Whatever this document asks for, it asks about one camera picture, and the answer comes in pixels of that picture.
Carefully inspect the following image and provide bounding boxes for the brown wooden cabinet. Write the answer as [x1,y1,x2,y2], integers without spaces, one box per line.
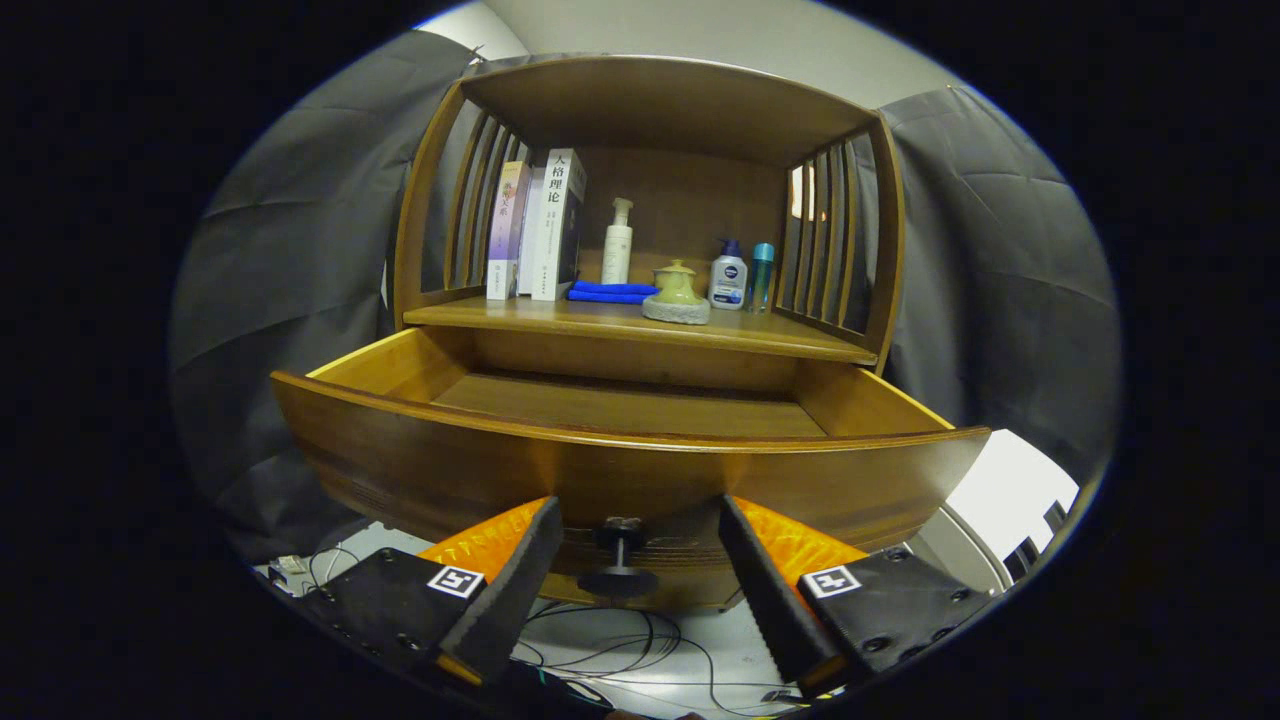
[385,55,906,611]

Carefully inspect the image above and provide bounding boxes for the blue folded cloth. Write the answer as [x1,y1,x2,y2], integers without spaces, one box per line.
[567,280,661,305]

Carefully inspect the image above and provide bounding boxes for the pale green grey sponge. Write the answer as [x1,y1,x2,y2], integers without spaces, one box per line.
[641,285,712,326]

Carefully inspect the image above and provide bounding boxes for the teal slim bottle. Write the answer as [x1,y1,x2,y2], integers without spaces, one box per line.
[748,242,776,314]

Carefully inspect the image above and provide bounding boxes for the thin white book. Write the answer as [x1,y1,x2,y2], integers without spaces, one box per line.
[516,165,549,297]

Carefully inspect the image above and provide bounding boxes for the white panel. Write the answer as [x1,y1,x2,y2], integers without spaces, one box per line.
[945,428,1083,586]

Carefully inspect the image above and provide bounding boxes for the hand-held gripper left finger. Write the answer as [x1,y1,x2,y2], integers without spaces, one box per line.
[300,495,566,691]

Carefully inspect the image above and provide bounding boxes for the brown wooden drawer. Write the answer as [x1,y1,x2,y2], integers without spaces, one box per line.
[270,325,993,601]

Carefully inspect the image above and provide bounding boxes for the white bottle with blue cap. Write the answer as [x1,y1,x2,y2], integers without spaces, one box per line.
[708,238,750,311]

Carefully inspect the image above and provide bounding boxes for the yellow lidded teacup with saucer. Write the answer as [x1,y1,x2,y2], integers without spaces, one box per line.
[650,259,701,301]

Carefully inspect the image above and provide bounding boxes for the thick white and black book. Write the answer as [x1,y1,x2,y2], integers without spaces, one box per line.
[530,148,589,303]

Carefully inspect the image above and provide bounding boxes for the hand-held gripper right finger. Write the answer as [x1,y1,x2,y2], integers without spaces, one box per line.
[718,493,1001,701]

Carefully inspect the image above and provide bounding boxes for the black floor cables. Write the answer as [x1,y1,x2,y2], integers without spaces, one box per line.
[270,545,801,716]

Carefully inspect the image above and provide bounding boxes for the wooden countertop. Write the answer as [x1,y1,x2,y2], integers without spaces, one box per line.
[402,290,881,366]

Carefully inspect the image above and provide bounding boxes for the purple book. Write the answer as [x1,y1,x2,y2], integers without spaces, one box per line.
[486,160,533,301]

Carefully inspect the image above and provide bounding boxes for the white pump bottle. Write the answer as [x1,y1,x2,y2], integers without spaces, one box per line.
[601,197,636,286]

